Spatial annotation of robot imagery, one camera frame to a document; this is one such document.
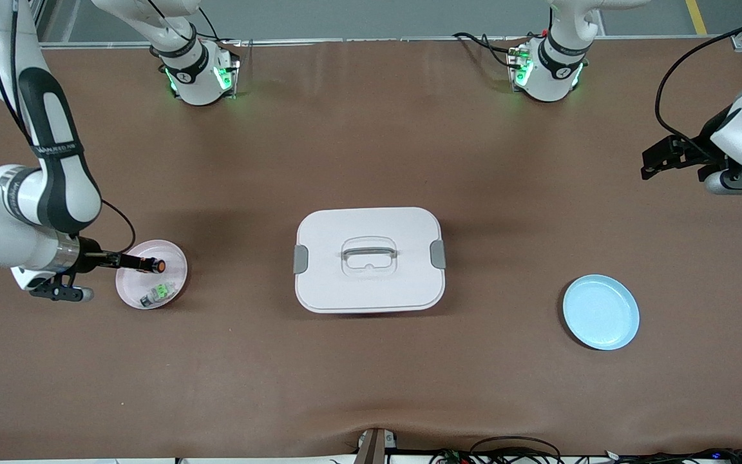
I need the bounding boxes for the white lidded box grey latches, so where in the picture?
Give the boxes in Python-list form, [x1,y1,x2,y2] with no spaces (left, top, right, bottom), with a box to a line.
[293,207,447,314]

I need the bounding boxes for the pink round plate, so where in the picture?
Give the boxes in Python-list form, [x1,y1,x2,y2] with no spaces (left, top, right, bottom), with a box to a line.
[115,240,189,311]

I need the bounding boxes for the light blue round plate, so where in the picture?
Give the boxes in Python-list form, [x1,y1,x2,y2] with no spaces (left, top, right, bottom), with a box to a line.
[562,275,640,351]

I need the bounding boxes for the brown table mat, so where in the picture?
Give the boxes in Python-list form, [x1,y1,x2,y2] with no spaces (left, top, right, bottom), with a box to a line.
[0,37,742,461]

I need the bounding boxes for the green push-button switch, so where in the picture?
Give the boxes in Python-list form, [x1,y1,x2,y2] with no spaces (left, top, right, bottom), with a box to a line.
[140,282,178,308]

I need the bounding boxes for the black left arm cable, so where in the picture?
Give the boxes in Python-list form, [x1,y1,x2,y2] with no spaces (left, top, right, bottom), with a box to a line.
[656,16,742,162]

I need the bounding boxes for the black left base cables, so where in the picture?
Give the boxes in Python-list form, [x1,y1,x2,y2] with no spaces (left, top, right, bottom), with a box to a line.
[453,31,520,68]

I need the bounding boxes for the black right base cable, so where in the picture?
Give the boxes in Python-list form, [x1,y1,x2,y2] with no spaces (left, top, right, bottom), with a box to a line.
[178,5,243,46]

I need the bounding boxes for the black cable bundle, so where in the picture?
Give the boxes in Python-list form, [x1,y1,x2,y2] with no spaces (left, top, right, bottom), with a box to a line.
[432,448,742,464]

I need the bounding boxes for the brown table edge bracket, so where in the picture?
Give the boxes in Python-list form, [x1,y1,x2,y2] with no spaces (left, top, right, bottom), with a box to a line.
[354,428,398,464]

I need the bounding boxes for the black looped cable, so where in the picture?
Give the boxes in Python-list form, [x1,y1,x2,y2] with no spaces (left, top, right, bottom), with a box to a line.
[470,436,563,464]

